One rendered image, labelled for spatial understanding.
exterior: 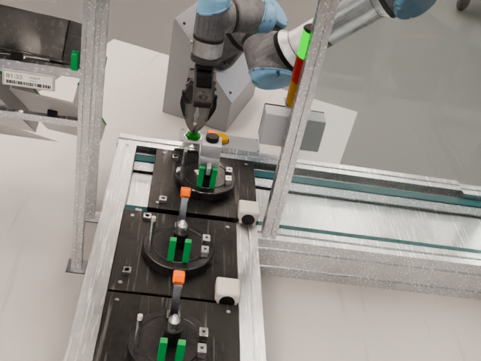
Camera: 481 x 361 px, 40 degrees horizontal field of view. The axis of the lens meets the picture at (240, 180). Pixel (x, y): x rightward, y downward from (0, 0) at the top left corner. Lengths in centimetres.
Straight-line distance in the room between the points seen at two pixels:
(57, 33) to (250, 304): 60
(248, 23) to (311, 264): 57
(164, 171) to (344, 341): 55
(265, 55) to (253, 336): 82
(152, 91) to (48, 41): 94
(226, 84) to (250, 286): 79
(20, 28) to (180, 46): 75
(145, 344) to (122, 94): 111
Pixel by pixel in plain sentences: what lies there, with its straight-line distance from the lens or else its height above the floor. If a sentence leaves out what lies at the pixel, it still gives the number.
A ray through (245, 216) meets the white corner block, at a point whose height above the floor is 98.
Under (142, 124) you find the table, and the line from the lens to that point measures 192.
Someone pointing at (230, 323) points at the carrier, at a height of 97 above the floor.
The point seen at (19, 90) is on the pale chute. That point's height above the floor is 119.
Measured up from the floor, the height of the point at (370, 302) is 86.
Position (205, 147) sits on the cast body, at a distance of 143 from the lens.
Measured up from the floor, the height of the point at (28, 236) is 86.
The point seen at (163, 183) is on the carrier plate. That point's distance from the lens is 149.
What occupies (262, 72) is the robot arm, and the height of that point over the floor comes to 111.
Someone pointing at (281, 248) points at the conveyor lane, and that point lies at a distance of 143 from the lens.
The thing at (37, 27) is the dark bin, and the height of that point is 135.
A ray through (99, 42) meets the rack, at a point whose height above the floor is 129.
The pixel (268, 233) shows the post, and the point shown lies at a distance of 140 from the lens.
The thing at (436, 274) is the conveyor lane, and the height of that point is 92.
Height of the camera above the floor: 182
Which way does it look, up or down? 34 degrees down
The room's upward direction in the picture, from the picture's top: 12 degrees clockwise
